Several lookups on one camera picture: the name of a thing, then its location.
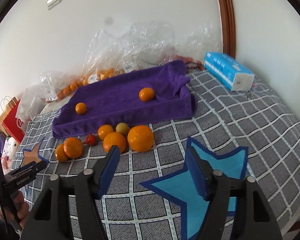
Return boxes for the small orange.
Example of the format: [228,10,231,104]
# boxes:
[97,125,114,141]
[75,102,87,115]
[55,143,69,163]

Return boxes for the person's left hand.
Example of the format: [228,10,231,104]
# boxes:
[14,191,30,229]

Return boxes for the red paper shopping bag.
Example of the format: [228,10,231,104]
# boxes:
[2,96,27,144]

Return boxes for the white plastic bag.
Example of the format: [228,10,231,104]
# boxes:
[15,83,56,122]

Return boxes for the small red tomato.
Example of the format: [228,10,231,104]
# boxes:
[85,134,97,146]

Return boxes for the grey checked star blanket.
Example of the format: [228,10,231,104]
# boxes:
[9,69,300,240]

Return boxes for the clear bag left oranges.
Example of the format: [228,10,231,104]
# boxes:
[39,70,87,102]

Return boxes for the yellow-green small fruit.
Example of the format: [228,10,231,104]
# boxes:
[116,122,130,137]

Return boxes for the large orange right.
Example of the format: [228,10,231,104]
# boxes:
[127,125,154,152]

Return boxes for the blue tissue pack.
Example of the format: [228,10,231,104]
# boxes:
[204,51,255,92]

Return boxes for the purple towel-covered tray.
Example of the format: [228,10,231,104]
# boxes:
[52,61,198,139]

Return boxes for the clear bag of red fruit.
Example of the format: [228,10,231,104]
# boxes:
[162,21,223,72]

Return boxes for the clear bag of oranges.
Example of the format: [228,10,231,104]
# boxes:
[81,21,175,85]

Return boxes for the white wall light switch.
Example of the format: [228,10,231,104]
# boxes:
[46,0,62,10]

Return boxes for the brown wooden door frame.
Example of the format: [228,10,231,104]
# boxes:
[218,0,236,58]

